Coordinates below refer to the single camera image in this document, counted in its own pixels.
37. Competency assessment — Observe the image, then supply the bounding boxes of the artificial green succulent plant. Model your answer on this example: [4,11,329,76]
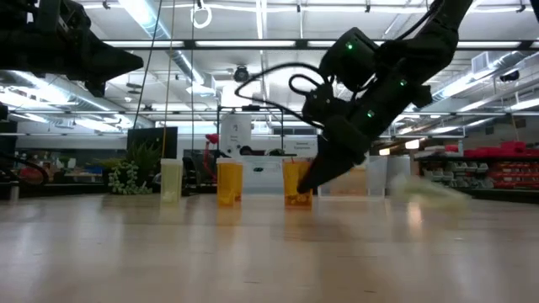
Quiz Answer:
[107,141,163,196]

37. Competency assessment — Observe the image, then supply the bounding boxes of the black curved hose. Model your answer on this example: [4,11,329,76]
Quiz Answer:
[0,153,51,187]

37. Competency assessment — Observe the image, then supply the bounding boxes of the large amber pill bottle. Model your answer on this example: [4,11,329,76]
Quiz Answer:
[336,167,367,197]
[233,162,244,202]
[282,158,314,208]

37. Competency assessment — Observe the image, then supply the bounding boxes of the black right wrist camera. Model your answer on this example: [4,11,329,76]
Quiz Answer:
[301,82,353,127]

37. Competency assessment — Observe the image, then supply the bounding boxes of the black aluminium table frame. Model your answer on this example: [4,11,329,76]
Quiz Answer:
[0,181,539,205]

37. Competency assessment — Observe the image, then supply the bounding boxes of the shelf with red bins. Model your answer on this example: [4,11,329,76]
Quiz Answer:
[414,141,539,191]

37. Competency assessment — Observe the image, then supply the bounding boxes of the small amber pill bottle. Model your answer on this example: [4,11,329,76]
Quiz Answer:
[216,157,237,207]

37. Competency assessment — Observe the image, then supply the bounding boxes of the red articulated stand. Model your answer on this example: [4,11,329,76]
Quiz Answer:
[201,133,221,183]

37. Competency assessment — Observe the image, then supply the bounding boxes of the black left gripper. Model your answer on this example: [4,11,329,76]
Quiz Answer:
[0,0,144,98]

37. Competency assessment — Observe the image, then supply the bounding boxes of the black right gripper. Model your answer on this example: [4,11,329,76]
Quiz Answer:
[297,98,399,194]

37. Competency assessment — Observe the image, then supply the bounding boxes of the black ceiling dome camera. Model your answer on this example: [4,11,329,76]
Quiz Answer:
[232,65,250,84]

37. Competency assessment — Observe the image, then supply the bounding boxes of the black monitor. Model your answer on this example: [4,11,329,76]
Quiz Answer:
[127,126,179,160]

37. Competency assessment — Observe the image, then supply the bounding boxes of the white hanging ring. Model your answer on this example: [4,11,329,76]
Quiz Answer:
[189,2,213,29]

